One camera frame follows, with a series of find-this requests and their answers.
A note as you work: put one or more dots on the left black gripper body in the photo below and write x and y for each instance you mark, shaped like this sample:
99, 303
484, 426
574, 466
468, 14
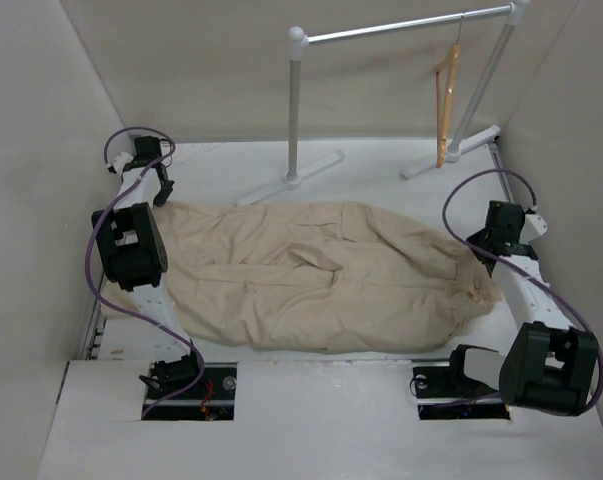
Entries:
163, 195

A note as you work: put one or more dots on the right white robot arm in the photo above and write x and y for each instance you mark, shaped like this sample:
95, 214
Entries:
554, 357

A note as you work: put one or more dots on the wooden clothes hanger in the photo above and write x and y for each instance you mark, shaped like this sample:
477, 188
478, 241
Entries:
445, 79

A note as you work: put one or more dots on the beige trousers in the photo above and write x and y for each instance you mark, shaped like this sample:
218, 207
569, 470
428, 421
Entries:
327, 277

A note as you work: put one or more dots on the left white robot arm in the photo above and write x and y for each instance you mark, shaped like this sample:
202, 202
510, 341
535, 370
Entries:
134, 257

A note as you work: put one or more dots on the white and silver clothes rack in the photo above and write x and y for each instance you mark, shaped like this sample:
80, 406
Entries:
379, 81

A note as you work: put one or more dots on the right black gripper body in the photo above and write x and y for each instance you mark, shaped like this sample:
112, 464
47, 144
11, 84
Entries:
480, 236

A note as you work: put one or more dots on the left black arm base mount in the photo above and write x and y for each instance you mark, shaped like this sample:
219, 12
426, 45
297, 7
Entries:
211, 399

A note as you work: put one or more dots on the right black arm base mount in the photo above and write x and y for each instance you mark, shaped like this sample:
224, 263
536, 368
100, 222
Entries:
443, 394

